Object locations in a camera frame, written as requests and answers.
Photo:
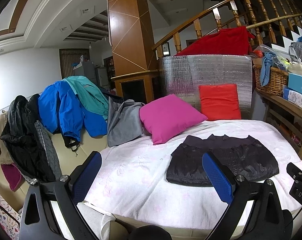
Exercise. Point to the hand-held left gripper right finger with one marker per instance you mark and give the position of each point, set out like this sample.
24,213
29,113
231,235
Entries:
216,177

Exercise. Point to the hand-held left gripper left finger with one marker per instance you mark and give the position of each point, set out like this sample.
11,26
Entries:
88,175

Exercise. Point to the black zip jacket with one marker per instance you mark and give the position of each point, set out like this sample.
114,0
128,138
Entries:
188,165

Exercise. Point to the white blanket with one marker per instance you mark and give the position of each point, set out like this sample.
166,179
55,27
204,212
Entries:
136,170

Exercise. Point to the grey knit garment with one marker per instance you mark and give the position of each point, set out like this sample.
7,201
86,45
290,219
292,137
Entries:
47,145

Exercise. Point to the blue jacket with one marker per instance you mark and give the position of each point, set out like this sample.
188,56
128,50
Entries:
58,107

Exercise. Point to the red pillow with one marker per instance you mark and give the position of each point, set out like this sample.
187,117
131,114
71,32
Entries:
218,102

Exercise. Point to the magenta garment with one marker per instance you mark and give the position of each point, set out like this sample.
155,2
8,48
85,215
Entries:
12,177

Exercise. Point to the pink pillow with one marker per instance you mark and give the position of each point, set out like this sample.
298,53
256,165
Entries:
168,117

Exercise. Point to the teal jacket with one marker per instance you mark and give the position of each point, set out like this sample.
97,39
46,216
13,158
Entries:
88,95

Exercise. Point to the black puffer jacket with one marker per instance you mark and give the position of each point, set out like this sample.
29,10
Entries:
21,130

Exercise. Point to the rough wooden table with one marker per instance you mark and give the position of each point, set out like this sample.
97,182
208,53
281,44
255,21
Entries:
286,105

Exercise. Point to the white patterned tissue pack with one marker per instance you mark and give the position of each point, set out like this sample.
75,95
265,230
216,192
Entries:
299,100

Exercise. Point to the colourful patterned mat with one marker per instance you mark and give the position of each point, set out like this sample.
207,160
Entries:
3,220

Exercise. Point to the grey refrigerator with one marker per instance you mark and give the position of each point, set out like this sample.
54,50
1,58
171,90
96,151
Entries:
87,71

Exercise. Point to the silver foil insulation board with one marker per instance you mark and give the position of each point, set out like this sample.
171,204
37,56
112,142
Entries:
191,75

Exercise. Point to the light blue cardboard box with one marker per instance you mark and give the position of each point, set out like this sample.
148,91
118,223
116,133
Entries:
299,82

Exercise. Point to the wicker basket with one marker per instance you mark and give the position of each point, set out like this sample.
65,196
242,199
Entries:
273,82

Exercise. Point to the blue cloth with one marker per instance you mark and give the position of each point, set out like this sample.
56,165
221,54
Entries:
266,67

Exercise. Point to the cream fluffy bundle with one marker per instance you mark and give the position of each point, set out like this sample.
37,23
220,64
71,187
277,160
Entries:
301,68

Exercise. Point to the red cloth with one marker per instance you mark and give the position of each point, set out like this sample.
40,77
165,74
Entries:
216,42

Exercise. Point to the framed picture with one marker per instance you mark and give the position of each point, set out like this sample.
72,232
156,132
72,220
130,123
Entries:
166,49

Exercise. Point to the wooden stair railing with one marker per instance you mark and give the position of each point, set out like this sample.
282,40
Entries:
178,43

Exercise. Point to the grey plastic bag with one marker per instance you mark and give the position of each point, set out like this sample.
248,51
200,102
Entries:
301,52

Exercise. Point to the wooden column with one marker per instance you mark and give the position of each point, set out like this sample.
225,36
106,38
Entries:
126,30

